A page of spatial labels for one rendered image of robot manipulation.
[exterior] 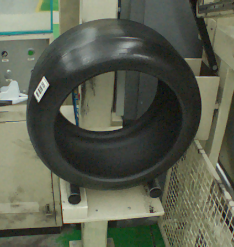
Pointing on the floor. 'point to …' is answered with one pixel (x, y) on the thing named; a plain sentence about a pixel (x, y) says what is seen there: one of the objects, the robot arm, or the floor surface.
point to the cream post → (96, 107)
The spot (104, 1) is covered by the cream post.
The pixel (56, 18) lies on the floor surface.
